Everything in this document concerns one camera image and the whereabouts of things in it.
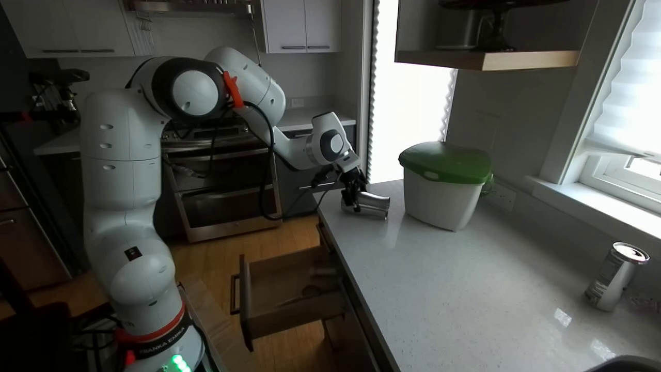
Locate dark rounded object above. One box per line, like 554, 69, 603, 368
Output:
585, 354, 661, 372

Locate open wooden drawer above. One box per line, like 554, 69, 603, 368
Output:
227, 244, 354, 354

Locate door with pleated blind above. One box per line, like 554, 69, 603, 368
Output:
367, 0, 460, 185

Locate dark base cabinet with counter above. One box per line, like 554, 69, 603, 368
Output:
30, 125, 91, 277

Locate white window frame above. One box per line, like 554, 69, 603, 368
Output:
536, 0, 661, 216

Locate stainless oven range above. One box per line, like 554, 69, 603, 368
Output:
161, 125, 285, 244

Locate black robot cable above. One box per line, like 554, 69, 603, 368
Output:
204, 99, 326, 224

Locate wide white upper cabinets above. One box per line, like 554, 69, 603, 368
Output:
12, 0, 157, 59

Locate dark countertop appliance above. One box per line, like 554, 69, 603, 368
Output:
28, 66, 91, 130

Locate white upper cabinet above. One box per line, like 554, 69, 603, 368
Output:
257, 0, 343, 57

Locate red cable clamp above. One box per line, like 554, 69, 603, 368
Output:
220, 69, 248, 112

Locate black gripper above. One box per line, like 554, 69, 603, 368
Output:
335, 168, 372, 214

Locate wooden wall shelf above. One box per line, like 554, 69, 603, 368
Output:
392, 0, 598, 73

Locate brown drawer cabinet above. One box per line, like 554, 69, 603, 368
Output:
0, 136, 71, 292

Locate metal drawer bar handle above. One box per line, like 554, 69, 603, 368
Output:
227, 272, 245, 319

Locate white pleated window blind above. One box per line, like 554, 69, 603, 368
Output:
585, 0, 661, 163

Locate dark footed dish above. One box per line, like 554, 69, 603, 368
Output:
440, 0, 575, 52

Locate kitchen island with white counter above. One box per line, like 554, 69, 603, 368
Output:
313, 177, 661, 372

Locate silver cylindrical canister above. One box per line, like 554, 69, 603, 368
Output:
582, 240, 652, 314

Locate grey canister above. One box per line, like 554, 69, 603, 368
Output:
440, 7, 483, 49

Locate white bin with green lid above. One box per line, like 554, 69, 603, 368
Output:
396, 141, 497, 234

